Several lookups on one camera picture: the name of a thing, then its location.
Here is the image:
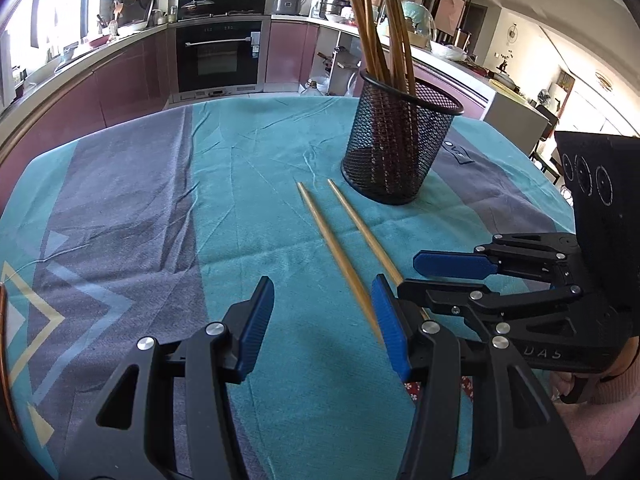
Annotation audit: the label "black mesh utensil holder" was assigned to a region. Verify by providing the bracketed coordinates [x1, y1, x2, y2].
[341, 69, 466, 206]

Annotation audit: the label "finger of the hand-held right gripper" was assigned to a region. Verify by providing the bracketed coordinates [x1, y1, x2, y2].
[414, 233, 582, 282]
[397, 280, 596, 337]

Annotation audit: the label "person's pink clothing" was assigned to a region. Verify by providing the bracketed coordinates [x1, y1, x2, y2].
[547, 400, 640, 480]

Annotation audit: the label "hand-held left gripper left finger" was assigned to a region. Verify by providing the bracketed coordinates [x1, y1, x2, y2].
[50, 276, 276, 480]

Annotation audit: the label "framed picture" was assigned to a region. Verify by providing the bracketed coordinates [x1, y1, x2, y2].
[433, 0, 465, 36]

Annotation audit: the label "person's right forearm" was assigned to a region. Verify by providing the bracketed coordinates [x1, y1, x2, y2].
[592, 337, 640, 404]

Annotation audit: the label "teal grey printed tablecloth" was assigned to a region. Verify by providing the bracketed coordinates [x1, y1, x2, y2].
[0, 95, 576, 480]

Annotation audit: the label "person's right hand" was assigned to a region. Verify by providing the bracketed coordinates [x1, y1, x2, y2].
[549, 373, 572, 404]

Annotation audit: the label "silver countertop appliance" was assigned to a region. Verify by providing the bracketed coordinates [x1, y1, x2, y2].
[273, 0, 312, 16]

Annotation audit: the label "white kitchen countertop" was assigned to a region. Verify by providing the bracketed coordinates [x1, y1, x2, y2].
[0, 10, 551, 142]

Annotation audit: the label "black built-in oven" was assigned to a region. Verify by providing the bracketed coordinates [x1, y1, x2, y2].
[174, 21, 265, 95]

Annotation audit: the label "purple kitchen cabinets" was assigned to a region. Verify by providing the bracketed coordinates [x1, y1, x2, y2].
[0, 22, 488, 196]

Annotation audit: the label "green dome food cover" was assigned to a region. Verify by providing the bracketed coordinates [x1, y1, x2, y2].
[397, 1, 437, 43]

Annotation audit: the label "kitchen window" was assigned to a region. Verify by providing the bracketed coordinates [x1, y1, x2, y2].
[0, 0, 96, 106]

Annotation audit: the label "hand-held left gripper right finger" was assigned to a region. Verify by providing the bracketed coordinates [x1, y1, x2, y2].
[371, 274, 588, 480]

